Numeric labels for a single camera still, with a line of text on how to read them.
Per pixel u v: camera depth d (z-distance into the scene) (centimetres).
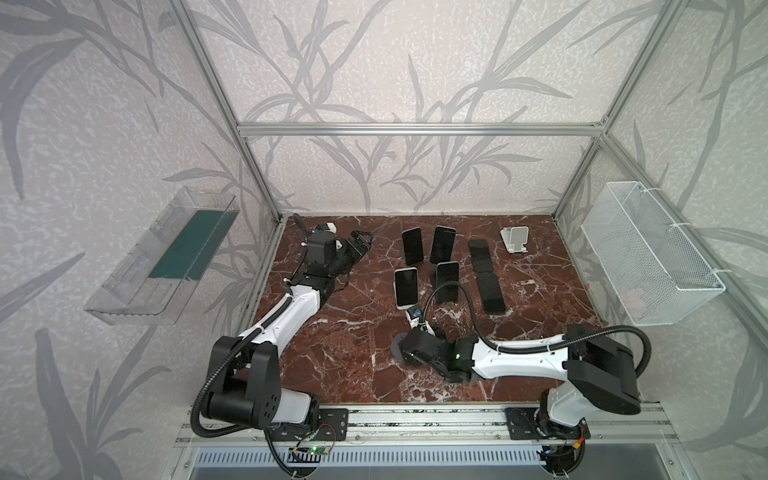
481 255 109
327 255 67
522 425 74
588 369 42
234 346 43
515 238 107
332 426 72
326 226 80
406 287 101
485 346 56
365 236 81
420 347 61
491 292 100
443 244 98
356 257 76
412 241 103
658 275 63
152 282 64
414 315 72
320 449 70
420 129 93
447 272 90
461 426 75
